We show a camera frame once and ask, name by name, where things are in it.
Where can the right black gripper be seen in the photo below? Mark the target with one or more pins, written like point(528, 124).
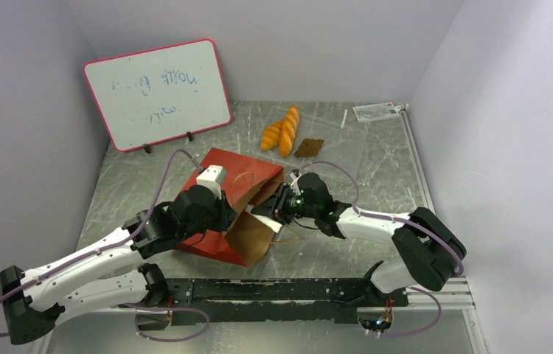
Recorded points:
point(279, 206)

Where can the white handled metal tongs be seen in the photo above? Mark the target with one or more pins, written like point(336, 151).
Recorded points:
point(271, 224)

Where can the long orange baguette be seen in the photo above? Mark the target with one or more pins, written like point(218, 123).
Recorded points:
point(288, 131)

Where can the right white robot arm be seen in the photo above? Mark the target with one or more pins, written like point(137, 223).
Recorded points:
point(428, 253)

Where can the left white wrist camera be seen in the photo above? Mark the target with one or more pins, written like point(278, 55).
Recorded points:
point(212, 178)

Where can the round brown bread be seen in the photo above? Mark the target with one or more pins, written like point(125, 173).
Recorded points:
point(309, 148)

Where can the red framed whiteboard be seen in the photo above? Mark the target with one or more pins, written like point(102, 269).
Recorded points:
point(161, 94)

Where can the white marker pen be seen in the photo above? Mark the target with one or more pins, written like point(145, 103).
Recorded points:
point(344, 118)

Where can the small white card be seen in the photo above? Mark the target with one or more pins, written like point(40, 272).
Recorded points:
point(375, 112)

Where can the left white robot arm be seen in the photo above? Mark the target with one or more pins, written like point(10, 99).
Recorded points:
point(112, 271)

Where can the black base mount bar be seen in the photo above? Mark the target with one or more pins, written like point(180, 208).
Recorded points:
point(183, 301)

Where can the small striped orange croissant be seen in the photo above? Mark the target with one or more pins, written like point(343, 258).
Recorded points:
point(271, 136)

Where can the red paper bag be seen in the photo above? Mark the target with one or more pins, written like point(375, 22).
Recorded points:
point(248, 183)

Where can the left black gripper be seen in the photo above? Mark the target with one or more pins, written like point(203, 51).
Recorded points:
point(226, 215)

